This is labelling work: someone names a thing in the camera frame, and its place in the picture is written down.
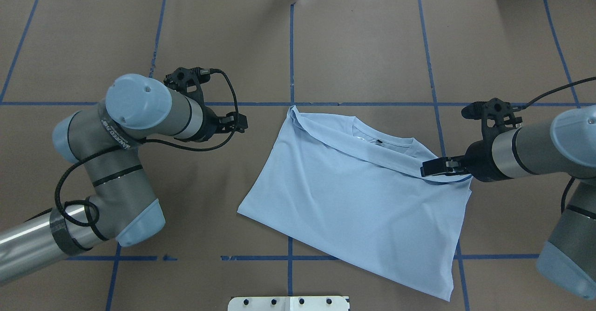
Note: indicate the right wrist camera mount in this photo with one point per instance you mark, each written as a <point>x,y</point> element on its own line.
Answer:
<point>496,117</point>

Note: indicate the light blue t-shirt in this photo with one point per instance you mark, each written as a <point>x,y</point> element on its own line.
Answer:
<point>338,185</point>

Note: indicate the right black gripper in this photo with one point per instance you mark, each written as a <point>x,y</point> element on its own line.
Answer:
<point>478,162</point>

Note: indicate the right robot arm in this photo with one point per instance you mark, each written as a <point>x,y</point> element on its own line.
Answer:
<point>510,150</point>

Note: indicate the white pedestal column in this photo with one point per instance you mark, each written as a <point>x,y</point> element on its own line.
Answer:
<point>290,303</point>

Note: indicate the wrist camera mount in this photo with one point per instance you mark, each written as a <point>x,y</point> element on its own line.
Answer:
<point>496,117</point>
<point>188,81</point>

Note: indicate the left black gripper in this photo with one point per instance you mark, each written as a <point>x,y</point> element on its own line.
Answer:
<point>210,124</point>

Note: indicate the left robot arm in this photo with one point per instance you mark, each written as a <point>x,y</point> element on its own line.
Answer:
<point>105,194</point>

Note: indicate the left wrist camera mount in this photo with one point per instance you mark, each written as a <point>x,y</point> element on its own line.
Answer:
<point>188,81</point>

